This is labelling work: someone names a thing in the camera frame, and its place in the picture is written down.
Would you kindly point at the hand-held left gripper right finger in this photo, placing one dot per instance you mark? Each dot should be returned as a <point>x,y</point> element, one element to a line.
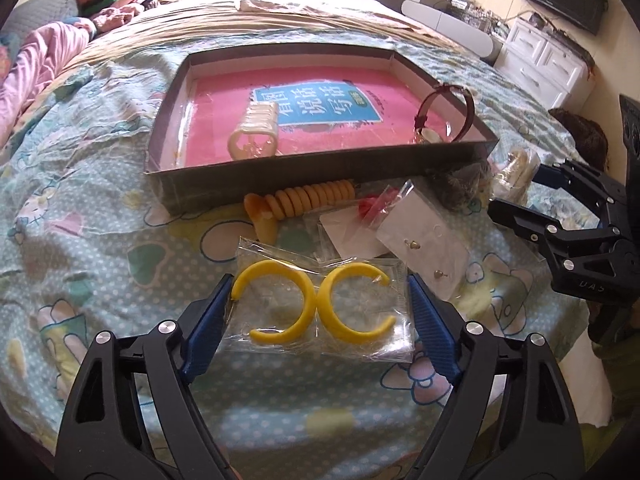
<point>432,330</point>

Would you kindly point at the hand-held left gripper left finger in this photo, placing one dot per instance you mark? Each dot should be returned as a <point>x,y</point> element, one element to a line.
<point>207,330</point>

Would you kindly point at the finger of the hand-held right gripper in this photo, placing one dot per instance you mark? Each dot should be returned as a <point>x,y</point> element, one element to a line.
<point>575,175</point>
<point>525,222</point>

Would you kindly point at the clear bag cream beads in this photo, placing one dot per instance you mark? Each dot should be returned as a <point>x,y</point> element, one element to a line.
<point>515,167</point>

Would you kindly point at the clear bag dark beads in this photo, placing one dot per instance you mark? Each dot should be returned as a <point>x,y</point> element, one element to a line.
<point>457,185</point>

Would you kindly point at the bagged yellow hoop earrings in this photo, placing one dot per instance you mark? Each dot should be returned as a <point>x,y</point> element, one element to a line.
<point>309,305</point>

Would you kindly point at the shallow cardboard box pink base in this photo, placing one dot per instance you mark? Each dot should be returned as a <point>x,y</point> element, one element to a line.
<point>300,180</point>

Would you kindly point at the dark brown fuzzy object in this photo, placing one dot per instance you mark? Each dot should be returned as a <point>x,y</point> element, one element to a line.
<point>575,130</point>

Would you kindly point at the bagged stud earrings card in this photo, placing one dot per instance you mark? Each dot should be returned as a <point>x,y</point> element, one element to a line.
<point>425,230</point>

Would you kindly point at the white drawer cabinet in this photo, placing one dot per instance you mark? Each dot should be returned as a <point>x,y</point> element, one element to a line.
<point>540,60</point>

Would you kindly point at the white card packet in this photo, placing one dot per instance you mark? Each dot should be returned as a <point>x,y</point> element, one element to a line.
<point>345,235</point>

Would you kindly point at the small bag red item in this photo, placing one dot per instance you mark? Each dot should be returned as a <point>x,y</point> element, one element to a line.
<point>370,205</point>

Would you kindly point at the light blue cartoon blanket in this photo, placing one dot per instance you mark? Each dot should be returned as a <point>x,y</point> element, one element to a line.
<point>100,185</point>

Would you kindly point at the cream plastic hair claw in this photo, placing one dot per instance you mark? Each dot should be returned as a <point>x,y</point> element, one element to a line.
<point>255,132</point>

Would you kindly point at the tan bedspread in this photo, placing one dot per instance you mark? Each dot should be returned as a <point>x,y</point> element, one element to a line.
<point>200,25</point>

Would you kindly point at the pink quilt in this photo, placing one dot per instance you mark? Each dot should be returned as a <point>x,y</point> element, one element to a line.
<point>40,60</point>

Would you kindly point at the cream cloth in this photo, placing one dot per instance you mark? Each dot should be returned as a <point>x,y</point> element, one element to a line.
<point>265,4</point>

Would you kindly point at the grey quilted pillow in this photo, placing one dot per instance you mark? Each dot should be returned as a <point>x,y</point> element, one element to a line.
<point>40,10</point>

